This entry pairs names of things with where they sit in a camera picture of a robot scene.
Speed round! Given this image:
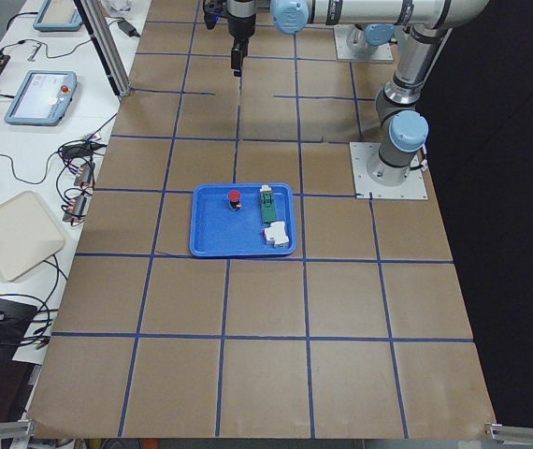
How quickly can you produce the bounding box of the beige plastic tray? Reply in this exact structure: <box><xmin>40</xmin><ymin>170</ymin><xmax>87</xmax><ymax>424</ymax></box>
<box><xmin>0</xmin><ymin>191</ymin><xmax>65</xmax><ymax>282</ymax></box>

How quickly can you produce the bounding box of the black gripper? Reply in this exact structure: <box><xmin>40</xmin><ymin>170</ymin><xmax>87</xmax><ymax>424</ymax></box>
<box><xmin>226</xmin><ymin>0</ymin><xmax>256</xmax><ymax>78</ymax></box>

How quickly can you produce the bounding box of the blue teach pendant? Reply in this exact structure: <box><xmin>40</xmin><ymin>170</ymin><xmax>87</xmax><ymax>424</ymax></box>
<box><xmin>33</xmin><ymin>0</ymin><xmax>82</xmax><ymax>32</ymax></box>
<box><xmin>4</xmin><ymin>70</ymin><xmax>78</xmax><ymax>126</ymax></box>

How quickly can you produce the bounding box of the white plastic connector block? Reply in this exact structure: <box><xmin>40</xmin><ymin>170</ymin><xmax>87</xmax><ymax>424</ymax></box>
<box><xmin>263</xmin><ymin>221</ymin><xmax>290</xmax><ymax>248</ymax></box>

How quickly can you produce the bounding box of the black power adapter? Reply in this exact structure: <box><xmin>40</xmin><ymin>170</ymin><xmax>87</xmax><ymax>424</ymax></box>
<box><xmin>117</xmin><ymin>19</ymin><xmax>140</xmax><ymax>37</ymax></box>

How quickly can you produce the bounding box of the far blue teach pendant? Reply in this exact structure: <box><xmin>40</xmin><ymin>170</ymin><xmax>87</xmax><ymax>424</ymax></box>
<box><xmin>33</xmin><ymin>0</ymin><xmax>82</xmax><ymax>32</ymax></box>

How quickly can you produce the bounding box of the aluminium frame post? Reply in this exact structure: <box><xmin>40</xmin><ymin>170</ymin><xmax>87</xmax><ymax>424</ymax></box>
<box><xmin>74</xmin><ymin>0</ymin><xmax>131</xmax><ymax>98</ymax></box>

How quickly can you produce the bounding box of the blue plastic tray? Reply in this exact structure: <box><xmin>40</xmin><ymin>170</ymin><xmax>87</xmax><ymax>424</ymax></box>
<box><xmin>189</xmin><ymin>182</ymin><xmax>297</xmax><ymax>258</ymax></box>

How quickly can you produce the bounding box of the near blue teach pendant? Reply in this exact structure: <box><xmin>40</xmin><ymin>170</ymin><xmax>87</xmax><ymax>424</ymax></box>
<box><xmin>4</xmin><ymin>70</ymin><xmax>78</xmax><ymax>126</ymax></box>

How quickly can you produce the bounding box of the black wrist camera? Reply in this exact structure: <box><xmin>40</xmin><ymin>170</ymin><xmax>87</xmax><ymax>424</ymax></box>
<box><xmin>203</xmin><ymin>0</ymin><xmax>226</xmax><ymax>30</ymax></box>

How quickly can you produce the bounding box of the red emergency stop button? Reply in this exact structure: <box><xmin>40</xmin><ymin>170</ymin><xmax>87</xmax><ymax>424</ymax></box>
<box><xmin>227</xmin><ymin>189</ymin><xmax>242</xmax><ymax>210</ymax></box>

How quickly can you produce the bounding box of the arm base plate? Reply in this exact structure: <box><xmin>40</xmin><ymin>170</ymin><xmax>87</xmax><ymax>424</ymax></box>
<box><xmin>334</xmin><ymin>24</ymin><xmax>396</xmax><ymax>64</ymax></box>
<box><xmin>350</xmin><ymin>142</ymin><xmax>428</xmax><ymax>200</ymax></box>

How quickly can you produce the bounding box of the green circuit board module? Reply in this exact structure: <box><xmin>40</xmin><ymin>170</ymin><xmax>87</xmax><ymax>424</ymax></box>
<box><xmin>259</xmin><ymin>184</ymin><xmax>278</xmax><ymax>225</ymax></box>

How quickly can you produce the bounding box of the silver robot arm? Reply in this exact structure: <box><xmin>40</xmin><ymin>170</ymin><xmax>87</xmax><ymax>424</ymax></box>
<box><xmin>203</xmin><ymin>1</ymin><xmax>485</xmax><ymax>192</ymax></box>

